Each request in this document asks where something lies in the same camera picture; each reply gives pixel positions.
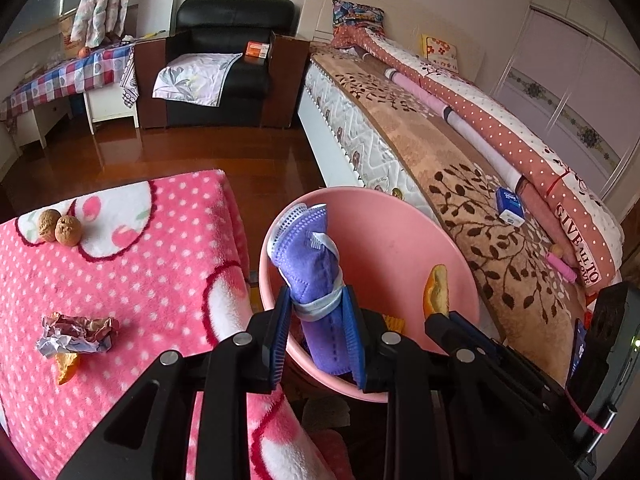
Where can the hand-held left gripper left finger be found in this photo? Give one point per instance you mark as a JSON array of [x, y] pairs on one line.
[[280, 340]]

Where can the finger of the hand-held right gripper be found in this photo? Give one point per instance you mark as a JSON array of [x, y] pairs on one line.
[[437, 330], [467, 327]]

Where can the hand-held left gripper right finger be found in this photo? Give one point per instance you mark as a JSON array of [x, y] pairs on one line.
[[352, 345]]

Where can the orange peel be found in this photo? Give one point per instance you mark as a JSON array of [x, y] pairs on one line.
[[66, 367], [435, 290]]

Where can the purple face mask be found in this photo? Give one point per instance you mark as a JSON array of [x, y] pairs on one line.
[[315, 270]]

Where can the pink plastic basin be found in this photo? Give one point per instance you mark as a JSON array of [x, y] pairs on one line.
[[390, 240]]

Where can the small orange scrap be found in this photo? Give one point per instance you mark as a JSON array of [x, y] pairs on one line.
[[392, 322]]

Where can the pink stick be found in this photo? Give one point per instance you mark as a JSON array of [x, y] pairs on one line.
[[562, 265]]

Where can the blue and white box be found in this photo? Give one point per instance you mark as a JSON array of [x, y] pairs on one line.
[[507, 200]]

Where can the pink polka-dot blanket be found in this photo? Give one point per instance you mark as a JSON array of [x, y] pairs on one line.
[[150, 260]]

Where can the bed with brown leaf cover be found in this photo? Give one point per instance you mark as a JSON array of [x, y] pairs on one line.
[[425, 130]]

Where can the crumpled foil wrapper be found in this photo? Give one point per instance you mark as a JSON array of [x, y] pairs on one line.
[[75, 332]]

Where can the red polka-dot quilt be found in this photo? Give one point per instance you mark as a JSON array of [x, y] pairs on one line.
[[500, 110]]

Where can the pink and white rolled mat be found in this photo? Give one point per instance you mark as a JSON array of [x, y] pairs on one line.
[[425, 92]]

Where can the brown walnut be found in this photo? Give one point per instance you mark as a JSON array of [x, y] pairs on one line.
[[49, 224], [67, 231]]

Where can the white bed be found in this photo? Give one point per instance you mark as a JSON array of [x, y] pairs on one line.
[[345, 105]]

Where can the white floral cloth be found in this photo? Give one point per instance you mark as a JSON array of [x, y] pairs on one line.
[[190, 77]]

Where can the yellow floral pillow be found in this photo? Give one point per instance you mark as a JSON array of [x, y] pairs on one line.
[[440, 50]]

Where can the white wardrobe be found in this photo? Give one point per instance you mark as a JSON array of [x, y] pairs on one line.
[[560, 60]]

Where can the orange cardboard box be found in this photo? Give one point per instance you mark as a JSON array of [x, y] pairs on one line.
[[256, 50]]

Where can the white cabinet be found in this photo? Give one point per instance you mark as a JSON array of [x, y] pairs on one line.
[[107, 105]]

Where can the white desk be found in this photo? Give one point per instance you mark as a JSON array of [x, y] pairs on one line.
[[40, 122]]

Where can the colourful cartoon pillow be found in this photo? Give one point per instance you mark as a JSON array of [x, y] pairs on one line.
[[357, 12]]

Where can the black leather armchair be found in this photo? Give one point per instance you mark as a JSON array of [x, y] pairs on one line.
[[235, 15]]

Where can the checkered tablecloth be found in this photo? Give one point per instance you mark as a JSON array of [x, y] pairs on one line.
[[60, 75]]

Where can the beige printed sack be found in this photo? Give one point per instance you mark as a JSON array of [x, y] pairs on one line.
[[67, 40]]

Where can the hanging pastel padded jacket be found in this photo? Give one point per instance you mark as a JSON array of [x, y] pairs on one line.
[[100, 5]]

